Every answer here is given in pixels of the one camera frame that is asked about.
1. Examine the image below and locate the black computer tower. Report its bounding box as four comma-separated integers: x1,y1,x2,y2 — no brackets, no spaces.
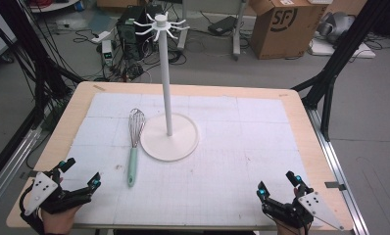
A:
116,4,166,62

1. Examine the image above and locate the person's left hand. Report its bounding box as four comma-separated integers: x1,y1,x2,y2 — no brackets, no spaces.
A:
40,204,83,235

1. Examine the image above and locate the grey appliance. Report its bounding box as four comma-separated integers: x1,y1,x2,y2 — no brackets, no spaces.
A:
316,11,357,45

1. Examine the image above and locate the white hook rack stand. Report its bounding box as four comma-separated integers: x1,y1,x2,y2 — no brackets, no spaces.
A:
132,11,200,163

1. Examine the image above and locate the grey metal bracket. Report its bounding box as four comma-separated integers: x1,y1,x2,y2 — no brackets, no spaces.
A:
324,181,348,192

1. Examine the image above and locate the whisk with green handle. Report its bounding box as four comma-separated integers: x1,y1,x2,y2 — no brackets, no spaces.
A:
126,108,147,188

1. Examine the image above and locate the white metal stand leg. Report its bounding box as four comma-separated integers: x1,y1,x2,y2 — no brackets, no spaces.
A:
175,0,190,51
231,0,250,62

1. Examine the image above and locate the white grid mat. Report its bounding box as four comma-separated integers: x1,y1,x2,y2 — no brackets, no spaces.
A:
61,92,325,228

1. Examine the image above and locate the white power strip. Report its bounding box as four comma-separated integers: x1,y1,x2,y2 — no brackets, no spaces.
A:
90,29,113,45

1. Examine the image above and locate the aluminium rail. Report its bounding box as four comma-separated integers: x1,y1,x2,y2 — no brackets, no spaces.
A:
0,125,44,214
305,107,371,235

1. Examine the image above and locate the white bench power supply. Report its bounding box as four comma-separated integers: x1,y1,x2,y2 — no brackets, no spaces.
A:
101,39,115,67

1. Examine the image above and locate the white flat board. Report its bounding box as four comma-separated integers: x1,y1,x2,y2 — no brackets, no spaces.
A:
309,38,377,60

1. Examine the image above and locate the person's right hand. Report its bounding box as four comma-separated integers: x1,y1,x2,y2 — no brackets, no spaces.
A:
273,217,306,235

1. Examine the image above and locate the black power adapter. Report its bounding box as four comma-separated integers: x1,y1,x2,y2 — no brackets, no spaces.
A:
207,15,239,36

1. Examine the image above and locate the black metal frame stand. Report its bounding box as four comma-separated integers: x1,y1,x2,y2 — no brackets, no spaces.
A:
290,0,390,143
0,0,85,129

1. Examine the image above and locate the bundle of floor cables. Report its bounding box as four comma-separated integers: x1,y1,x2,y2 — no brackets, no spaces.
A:
73,28,187,83

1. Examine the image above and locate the brown cardboard box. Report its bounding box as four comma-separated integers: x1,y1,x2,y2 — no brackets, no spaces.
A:
249,0,330,61

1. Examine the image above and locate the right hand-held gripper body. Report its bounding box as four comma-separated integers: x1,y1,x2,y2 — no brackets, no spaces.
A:
264,191,346,232

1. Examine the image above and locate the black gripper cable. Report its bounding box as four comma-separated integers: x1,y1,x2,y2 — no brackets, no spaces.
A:
19,184,46,235

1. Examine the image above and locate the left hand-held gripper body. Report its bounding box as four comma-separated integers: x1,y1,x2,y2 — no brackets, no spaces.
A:
24,167,93,217

